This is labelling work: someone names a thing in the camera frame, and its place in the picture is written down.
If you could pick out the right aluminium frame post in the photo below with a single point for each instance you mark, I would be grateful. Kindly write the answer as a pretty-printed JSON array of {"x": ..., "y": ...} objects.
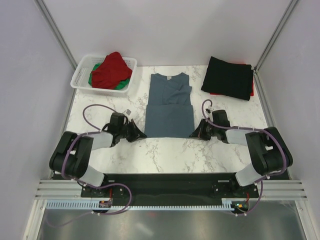
[{"x": 277, "y": 32}]

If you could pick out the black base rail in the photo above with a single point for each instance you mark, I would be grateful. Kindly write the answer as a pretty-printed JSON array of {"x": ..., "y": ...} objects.
[{"x": 164, "y": 189}]

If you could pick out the dark red t shirt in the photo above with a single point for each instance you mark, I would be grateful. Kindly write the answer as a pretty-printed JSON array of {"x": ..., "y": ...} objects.
[{"x": 111, "y": 71}]

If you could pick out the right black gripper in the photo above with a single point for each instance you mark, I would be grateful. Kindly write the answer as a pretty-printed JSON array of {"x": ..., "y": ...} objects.
[{"x": 199, "y": 133}]

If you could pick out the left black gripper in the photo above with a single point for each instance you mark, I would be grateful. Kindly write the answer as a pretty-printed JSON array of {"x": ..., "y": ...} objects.
[{"x": 136, "y": 133}]

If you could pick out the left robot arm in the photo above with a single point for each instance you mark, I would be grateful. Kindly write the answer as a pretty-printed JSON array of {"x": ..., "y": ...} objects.
[{"x": 72, "y": 154}]

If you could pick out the folded black t shirt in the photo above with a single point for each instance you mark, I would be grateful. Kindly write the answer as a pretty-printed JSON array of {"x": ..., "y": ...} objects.
[{"x": 226, "y": 78}]

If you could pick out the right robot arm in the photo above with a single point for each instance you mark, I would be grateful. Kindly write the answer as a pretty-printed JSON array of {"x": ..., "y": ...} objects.
[{"x": 268, "y": 152}]

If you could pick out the left aluminium frame post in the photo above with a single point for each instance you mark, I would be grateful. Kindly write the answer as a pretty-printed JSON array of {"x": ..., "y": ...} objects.
[{"x": 56, "y": 31}]

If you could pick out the white plastic basket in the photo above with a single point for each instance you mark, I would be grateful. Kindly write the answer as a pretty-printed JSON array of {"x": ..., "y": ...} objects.
[{"x": 81, "y": 75}]

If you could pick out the aluminium frame post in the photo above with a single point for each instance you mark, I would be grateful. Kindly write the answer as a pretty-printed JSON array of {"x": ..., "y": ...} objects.
[
  {"x": 277, "y": 32},
  {"x": 56, "y": 31}
]

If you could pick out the white slotted cable duct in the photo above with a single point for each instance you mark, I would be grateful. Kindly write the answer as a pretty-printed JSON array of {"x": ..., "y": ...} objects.
[{"x": 99, "y": 205}]

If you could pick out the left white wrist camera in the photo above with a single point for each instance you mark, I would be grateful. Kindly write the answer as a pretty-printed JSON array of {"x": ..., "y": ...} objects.
[{"x": 128, "y": 112}]

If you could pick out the folded red t shirt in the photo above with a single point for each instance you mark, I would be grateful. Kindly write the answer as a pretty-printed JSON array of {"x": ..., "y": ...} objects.
[{"x": 251, "y": 90}]

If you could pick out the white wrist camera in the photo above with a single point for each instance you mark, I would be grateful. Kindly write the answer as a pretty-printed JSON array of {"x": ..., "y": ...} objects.
[
  {"x": 209, "y": 110},
  {"x": 128, "y": 112}
]

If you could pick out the green t shirt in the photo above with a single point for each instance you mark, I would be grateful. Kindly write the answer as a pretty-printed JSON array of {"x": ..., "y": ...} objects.
[{"x": 119, "y": 86}]

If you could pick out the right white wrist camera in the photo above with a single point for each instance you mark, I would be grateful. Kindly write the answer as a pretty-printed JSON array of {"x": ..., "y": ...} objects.
[{"x": 209, "y": 110}]

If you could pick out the blue-grey t shirt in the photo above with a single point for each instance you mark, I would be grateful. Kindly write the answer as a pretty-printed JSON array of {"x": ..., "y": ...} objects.
[{"x": 169, "y": 112}]

